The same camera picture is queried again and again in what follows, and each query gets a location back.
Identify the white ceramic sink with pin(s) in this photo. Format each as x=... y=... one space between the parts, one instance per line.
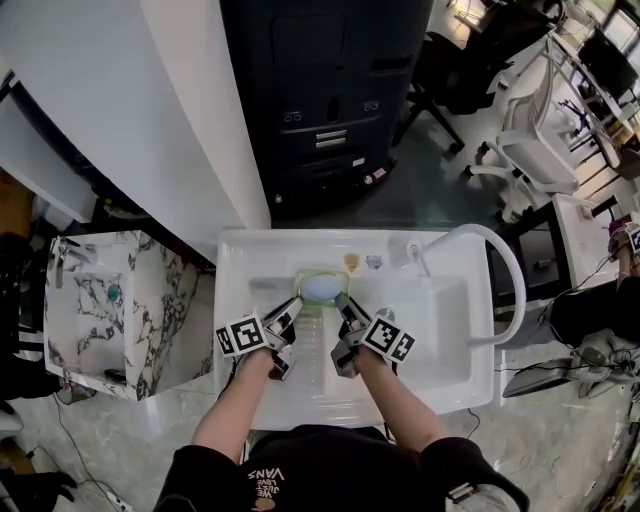
x=440 y=320

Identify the person's black t-shirt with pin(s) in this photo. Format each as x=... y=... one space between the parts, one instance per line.
x=340 y=470

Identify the green drain plug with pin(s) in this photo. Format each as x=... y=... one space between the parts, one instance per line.
x=115 y=293

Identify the grey shell chair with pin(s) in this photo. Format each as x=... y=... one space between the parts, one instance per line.
x=540 y=380

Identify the white table with black frame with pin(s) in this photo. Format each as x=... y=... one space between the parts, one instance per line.
x=575 y=235

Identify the white office chair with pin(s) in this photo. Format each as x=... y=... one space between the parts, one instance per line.
x=540 y=160

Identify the black metal rack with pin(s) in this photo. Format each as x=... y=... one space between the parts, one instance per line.
x=20 y=310

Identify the yellow sticker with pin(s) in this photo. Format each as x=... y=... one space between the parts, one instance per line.
x=351 y=263

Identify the purple sticker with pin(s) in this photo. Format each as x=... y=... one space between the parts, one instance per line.
x=374 y=262

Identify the light green soap dish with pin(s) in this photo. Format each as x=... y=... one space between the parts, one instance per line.
x=322 y=273

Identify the black monitor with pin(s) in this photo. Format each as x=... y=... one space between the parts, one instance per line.
x=607 y=65

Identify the chrome faucet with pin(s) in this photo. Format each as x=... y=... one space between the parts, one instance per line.
x=62 y=260

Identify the clear plastic cup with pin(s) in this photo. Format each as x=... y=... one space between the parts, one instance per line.
x=398 y=252

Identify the white office desk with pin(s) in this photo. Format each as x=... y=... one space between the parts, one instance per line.
x=600 y=115

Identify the person's left forearm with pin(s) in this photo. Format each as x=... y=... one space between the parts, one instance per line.
x=230 y=410

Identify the metal sink drain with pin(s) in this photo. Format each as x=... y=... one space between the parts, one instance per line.
x=386 y=313

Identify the marble pattern sink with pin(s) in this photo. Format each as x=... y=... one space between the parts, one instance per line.
x=165 y=300

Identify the dark blue office copier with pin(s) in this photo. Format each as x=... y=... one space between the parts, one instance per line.
x=325 y=100

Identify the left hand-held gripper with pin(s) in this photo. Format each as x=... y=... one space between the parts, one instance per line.
x=242 y=335

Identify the black office chair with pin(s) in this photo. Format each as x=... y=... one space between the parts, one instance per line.
x=460 y=75

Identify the white arched faucet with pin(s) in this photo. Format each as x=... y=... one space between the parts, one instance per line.
x=470 y=230

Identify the person's right forearm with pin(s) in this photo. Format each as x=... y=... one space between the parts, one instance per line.
x=400 y=400

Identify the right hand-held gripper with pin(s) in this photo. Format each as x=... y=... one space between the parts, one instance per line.
x=385 y=335

